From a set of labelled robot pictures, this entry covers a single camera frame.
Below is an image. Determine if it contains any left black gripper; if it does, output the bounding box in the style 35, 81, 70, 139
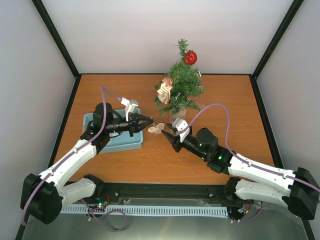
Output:
106, 113, 154, 137

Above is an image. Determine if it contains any clear plastic battery box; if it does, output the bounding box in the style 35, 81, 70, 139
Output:
169, 114, 178, 124

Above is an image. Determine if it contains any beige wooden heart ornament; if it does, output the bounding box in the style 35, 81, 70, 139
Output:
147, 122, 165, 135

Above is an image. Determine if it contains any snowman ornament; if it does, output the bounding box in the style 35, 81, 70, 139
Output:
157, 76, 173, 105

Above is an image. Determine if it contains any small green christmas tree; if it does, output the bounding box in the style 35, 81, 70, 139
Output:
154, 38, 205, 116

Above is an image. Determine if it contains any red ball ornament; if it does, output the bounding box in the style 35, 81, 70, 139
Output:
183, 50, 198, 66

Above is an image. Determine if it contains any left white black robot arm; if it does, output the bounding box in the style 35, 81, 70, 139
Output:
20, 103, 154, 224

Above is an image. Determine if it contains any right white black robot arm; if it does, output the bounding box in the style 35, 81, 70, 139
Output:
162, 127, 320, 220

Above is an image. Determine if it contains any blue plastic basket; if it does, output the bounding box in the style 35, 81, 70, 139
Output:
82, 109, 144, 154

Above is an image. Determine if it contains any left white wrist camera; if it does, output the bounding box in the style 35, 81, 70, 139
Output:
120, 97, 139, 122

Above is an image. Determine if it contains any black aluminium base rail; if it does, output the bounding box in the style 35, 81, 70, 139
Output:
59, 181, 278, 208

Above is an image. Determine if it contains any light blue cable duct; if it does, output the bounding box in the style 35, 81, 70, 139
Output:
59, 204, 229, 218

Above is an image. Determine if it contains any purple floor cable loop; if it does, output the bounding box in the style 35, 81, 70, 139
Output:
82, 199, 128, 231

